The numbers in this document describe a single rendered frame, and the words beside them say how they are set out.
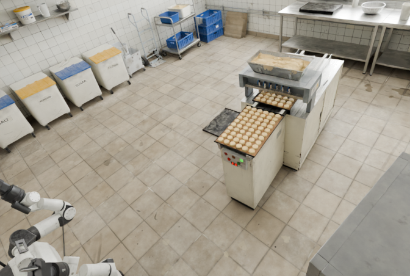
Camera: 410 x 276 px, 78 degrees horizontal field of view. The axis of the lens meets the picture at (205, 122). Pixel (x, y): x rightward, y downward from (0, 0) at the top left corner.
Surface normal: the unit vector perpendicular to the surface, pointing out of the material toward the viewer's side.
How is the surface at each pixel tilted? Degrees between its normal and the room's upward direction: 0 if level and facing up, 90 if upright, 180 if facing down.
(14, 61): 90
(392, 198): 0
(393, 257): 0
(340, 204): 0
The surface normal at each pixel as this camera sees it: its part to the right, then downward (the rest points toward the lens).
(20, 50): 0.72, 0.35
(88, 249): -0.15, -0.77
